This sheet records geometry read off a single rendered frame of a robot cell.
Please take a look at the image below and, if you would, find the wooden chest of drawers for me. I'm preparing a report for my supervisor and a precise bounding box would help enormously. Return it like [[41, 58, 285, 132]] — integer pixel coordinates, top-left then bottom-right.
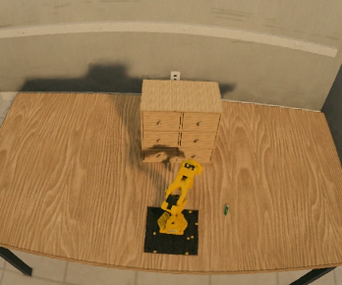
[[141, 80, 223, 163]]

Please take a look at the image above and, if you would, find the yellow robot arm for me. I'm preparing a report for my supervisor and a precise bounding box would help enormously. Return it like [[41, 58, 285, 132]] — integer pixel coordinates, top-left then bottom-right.
[[157, 160, 199, 235]]

